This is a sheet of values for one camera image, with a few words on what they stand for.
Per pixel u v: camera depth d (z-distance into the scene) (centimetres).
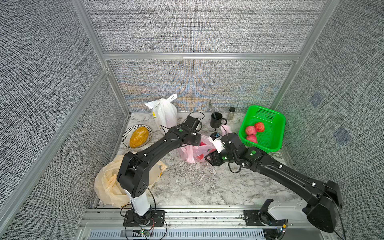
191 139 77
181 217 75
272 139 103
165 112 98
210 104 106
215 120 107
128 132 104
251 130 100
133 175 45
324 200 39
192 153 77
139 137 97
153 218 73
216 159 65
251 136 99
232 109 111
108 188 73
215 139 67
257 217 73
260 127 103
